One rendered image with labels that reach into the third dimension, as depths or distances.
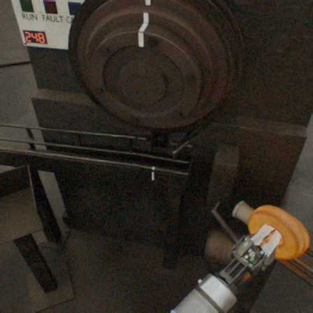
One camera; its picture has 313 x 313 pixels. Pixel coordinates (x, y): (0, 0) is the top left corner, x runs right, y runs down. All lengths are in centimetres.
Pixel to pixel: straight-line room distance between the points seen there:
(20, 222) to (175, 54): 80
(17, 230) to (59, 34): 66
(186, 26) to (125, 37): 14
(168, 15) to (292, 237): 60
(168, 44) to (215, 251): 75
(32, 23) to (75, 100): 29
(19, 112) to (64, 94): 149
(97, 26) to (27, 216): 71
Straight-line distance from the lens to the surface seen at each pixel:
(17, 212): 133
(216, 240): 127
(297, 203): 214
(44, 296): 180
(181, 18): 84
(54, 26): 116
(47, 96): 131
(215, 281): 85
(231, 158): 114
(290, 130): 118
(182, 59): 82
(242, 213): 115
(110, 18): 88
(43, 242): 193
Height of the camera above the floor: 161
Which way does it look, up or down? 45 degrees down
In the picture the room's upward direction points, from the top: 1 degrees counter-clockwise
